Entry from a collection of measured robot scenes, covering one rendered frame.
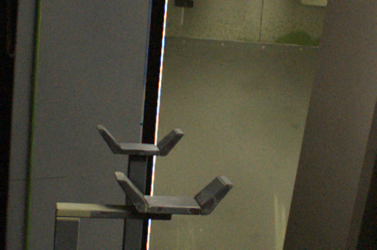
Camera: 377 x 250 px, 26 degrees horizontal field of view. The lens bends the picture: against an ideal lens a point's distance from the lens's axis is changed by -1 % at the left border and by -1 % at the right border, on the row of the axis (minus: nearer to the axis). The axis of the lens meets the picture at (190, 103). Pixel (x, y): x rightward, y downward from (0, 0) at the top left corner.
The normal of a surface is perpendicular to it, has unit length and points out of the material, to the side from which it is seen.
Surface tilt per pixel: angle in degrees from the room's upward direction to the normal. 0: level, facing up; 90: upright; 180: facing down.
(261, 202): 57
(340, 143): 90
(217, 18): 90
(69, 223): 90
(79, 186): 90
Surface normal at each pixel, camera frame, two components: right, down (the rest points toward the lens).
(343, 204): -0.97, -0.06
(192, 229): 0.19, -0.43
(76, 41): 0.18, 0.14
